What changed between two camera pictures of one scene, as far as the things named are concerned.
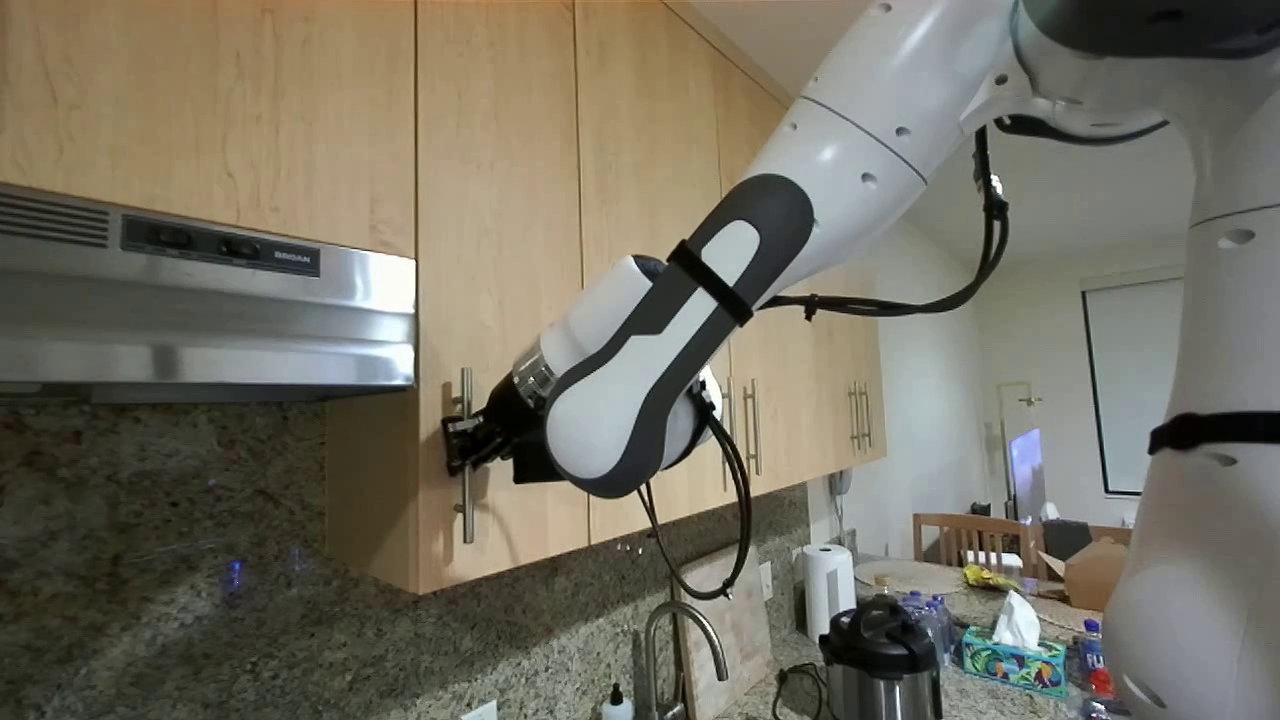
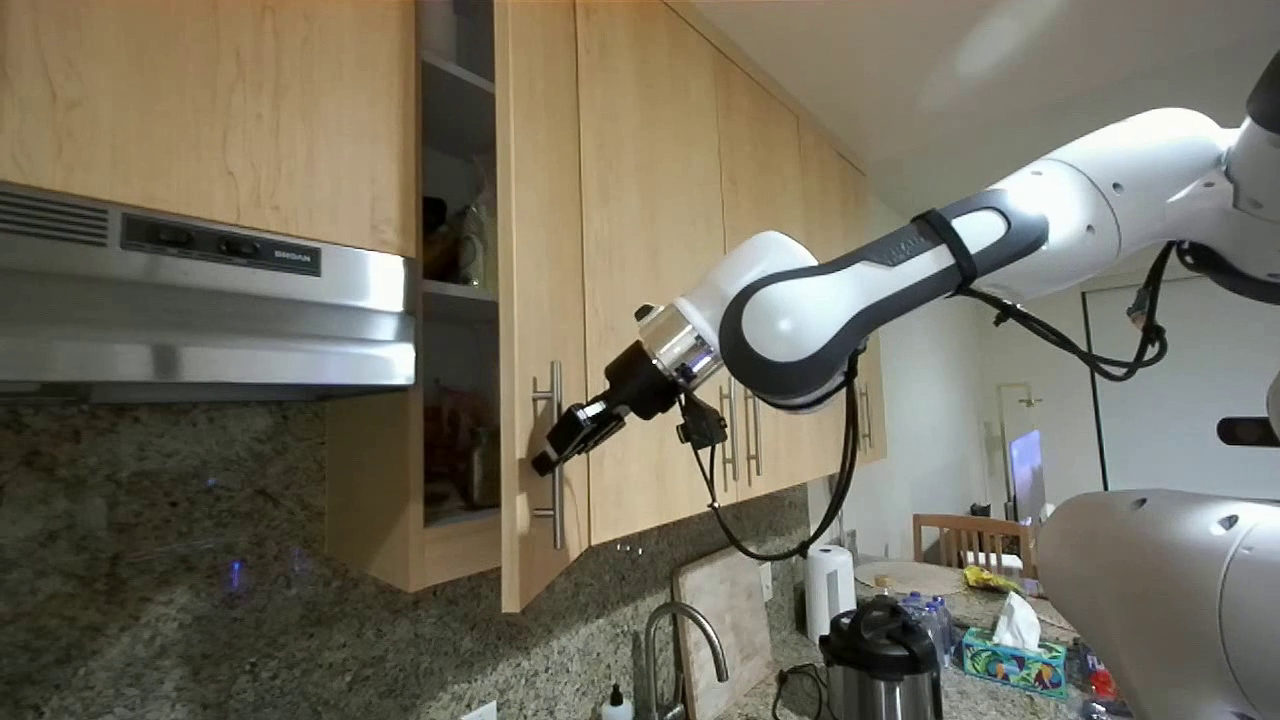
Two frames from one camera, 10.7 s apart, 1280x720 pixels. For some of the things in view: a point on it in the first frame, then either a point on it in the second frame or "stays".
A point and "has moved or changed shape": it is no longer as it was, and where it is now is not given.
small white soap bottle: [618, 706] stays
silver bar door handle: [467, 506] to [559, 400]
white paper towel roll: [824, 574] stays
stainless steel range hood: [104, 296] stays
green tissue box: [1012, 655] stays
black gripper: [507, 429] to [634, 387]
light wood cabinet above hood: [282, 118] stays
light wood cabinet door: [498, 260] has moved or changed shape
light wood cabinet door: [654, 147] stays
